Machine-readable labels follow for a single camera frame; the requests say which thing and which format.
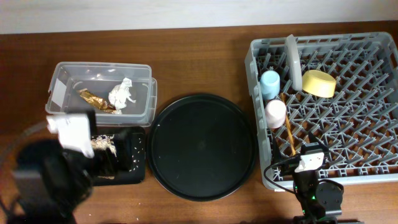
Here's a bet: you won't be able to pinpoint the blue cup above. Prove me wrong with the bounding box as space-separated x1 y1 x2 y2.
259 70 280 100

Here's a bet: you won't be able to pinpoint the grey round plate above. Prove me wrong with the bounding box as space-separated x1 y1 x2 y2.
285 34 302 91

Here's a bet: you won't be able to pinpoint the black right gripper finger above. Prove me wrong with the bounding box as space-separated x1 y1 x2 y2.
272 138 283 164
300 133 329 155

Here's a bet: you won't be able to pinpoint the black rectangular tray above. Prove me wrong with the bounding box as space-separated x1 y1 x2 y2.
94 126 146 186

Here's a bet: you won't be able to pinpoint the yellow bowl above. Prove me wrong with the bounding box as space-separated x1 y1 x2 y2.
302 70 336 98

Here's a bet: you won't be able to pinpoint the pink cup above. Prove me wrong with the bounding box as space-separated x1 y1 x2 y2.
264 100 287 129

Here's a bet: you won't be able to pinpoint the gold foil wrapper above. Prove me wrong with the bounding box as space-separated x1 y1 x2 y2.
78 88 122 114

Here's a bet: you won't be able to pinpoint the round black tray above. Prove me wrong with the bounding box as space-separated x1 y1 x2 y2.
147 94 258 202

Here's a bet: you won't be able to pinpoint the wooden chopstick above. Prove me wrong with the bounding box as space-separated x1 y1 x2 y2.
280 92 297 156

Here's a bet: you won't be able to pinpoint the clear plastic bin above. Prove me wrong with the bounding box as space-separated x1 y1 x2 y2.
45 62 157 127

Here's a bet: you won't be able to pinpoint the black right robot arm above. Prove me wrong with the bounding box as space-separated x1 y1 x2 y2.
271 133 344 224

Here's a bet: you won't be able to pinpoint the food scraps and shells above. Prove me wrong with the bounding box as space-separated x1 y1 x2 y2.
90 134 144 180

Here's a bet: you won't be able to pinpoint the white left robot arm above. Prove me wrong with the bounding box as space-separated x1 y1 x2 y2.
6 139 119 223

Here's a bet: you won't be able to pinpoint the grey dishwasher rack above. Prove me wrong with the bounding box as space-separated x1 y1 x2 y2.
244 32 397 191

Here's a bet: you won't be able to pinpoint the white tissue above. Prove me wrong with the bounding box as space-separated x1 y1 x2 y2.
108 78 136 111

